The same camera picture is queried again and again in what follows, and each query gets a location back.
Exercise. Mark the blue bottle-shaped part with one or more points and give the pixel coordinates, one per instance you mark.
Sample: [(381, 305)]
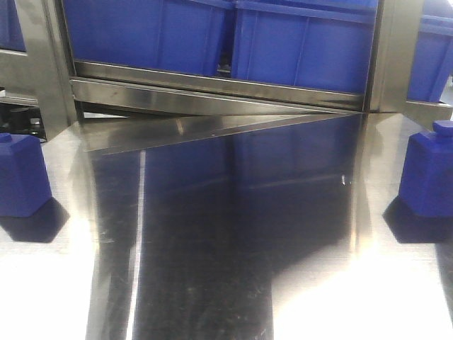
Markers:
[(426, 181), (25, 185)]

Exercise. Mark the blue bin behind table left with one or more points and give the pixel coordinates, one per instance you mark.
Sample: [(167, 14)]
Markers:
[(180, 36)]

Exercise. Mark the blue bin behind table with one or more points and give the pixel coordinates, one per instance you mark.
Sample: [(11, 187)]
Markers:
[(307, 44), (180, 36)]

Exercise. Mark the blue bin behind table right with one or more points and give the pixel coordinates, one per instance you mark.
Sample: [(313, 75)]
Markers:
[(307, 44)]

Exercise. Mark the blue bin far right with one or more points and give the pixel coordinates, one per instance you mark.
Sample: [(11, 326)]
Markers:
[(432, 62)]

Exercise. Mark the blue bin far left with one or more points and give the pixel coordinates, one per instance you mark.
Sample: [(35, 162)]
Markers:
[(11, 35)]

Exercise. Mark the steel shelf frame behind table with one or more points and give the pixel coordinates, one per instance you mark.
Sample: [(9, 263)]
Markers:
[(46, 75)]

